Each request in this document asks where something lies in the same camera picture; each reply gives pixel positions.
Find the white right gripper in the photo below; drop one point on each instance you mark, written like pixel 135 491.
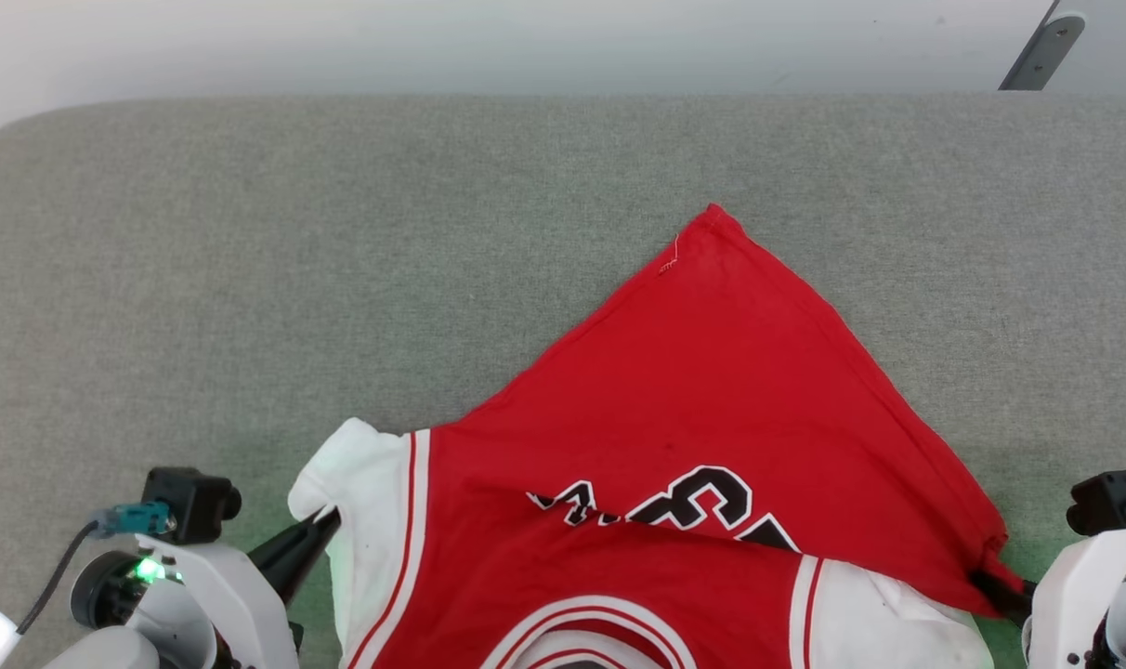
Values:
pixel 1074 595

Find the red basketball jersey garment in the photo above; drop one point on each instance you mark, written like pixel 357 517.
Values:
pixel 712 390

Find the grey metal bracket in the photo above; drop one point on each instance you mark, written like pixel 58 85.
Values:
pixel 1048 48

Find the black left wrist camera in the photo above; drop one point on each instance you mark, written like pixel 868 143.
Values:
pixel 187 502

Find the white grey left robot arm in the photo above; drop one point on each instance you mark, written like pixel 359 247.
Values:
pixel 98 650

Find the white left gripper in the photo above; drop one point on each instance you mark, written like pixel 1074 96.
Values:
pixel 210 604

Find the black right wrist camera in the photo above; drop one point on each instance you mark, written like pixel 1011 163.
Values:
pixel 1104 502

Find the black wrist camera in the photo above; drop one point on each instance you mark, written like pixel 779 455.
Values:
pixel 1104 502
pixel 187 502

